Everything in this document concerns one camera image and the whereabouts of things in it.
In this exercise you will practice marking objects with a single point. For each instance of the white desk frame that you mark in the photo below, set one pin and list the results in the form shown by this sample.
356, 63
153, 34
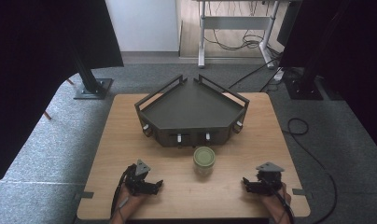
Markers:
236, 23

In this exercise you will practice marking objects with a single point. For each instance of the brown wooden leg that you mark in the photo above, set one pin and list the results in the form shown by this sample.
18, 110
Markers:
70, 81
47, 115

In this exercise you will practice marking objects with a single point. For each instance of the black metal stand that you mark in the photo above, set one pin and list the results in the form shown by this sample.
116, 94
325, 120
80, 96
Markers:
91, 84
304, 84

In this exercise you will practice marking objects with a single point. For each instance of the black corner shelf rack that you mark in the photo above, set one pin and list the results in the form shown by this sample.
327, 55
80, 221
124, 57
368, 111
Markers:
192, 109

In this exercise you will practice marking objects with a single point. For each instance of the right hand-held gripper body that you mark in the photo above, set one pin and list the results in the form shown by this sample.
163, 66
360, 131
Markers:
269, 179

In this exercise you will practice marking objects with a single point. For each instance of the white power strip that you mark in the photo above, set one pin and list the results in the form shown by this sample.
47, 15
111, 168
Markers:
279, 75

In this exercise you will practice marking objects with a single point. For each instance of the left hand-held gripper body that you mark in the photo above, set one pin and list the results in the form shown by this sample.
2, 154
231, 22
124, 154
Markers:
136, 181

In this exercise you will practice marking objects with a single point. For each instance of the black curtain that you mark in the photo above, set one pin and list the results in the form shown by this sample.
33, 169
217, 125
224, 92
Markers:
37, 77
348, 62

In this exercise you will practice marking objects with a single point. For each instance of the grey table bracket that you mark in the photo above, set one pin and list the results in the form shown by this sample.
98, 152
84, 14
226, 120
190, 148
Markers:
301, 192
84, 195

